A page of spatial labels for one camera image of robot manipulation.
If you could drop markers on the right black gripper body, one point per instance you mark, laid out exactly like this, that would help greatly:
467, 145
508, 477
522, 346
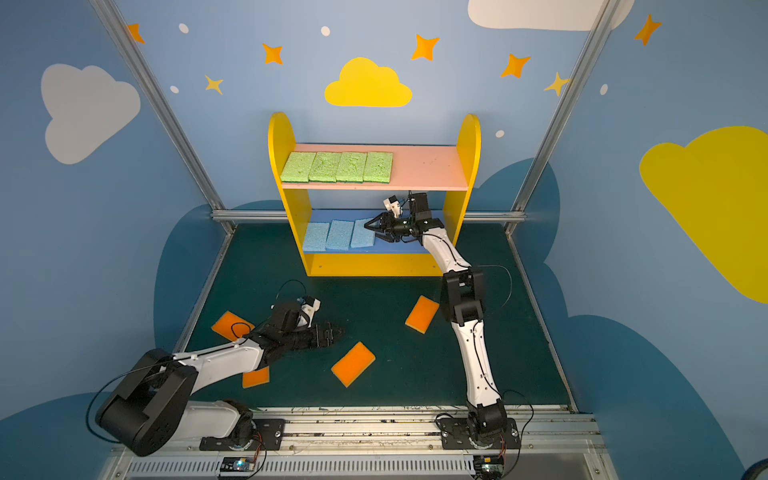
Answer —
390, 225

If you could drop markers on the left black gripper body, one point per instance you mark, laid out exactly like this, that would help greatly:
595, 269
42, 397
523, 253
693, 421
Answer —
315, 336

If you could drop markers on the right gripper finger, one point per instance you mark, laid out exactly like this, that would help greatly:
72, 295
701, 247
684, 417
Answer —
380, 233
379, 222

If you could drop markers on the blue sponge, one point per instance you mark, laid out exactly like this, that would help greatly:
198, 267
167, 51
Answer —
339, 235
315, 239
362, 237

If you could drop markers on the green sponge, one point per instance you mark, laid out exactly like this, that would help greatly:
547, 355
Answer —
298, 167
351, 167
324, 167
378, 167

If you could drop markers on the orange sponge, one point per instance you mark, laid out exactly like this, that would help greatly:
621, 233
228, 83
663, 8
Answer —
348, 369
232, 327
422, 314
256, 378

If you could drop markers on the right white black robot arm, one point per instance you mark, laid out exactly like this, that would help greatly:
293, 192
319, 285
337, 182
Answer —
463, 293

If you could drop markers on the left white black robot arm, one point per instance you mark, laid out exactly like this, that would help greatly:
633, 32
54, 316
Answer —
152, 403

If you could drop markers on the yellow shelf pink blue boards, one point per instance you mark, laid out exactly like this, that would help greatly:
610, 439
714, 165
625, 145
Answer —
375, 210

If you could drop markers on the left controller board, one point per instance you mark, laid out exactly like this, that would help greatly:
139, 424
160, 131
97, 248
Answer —
237, 467

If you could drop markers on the controller board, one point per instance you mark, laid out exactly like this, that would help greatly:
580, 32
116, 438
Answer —
488, 467
237, 467

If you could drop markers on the right controller board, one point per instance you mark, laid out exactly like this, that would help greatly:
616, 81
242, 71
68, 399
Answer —
488, 467

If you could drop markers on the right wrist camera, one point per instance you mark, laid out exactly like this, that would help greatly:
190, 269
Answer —
393, 206

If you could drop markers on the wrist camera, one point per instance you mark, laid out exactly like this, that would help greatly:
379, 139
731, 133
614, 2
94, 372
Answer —
393, 206
308, 307

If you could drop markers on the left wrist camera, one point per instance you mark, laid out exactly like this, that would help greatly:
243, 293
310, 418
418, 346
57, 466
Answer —
308, 307

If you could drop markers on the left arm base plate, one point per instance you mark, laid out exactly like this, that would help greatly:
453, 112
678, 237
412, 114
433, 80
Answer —
248, 435

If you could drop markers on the aluminium rail base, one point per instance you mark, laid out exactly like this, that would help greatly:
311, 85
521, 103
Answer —
399, 442

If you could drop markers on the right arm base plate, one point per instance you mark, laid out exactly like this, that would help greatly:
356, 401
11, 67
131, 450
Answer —
464, 434

